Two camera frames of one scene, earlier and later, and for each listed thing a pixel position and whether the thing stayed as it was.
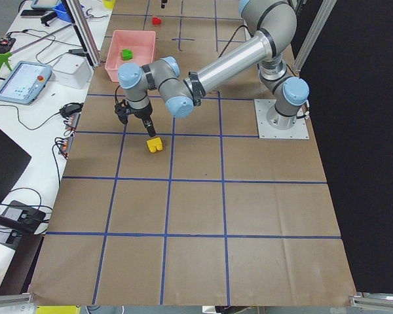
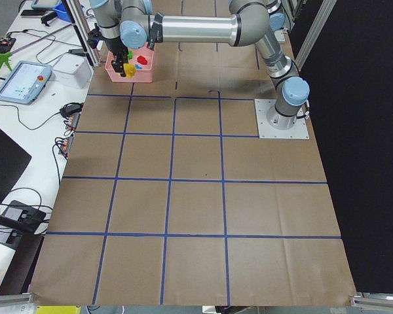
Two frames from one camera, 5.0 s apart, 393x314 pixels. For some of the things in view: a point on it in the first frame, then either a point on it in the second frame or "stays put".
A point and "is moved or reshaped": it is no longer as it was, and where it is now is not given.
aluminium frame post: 83,31 stays put
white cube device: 72,70 stays put
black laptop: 6,161 stays put
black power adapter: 71,108 stays put
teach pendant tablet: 24,82 stays put
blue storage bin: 61,11 stays put
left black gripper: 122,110 to 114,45
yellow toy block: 155,144 is moved or reshaped
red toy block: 156,21 is moved or reshaped
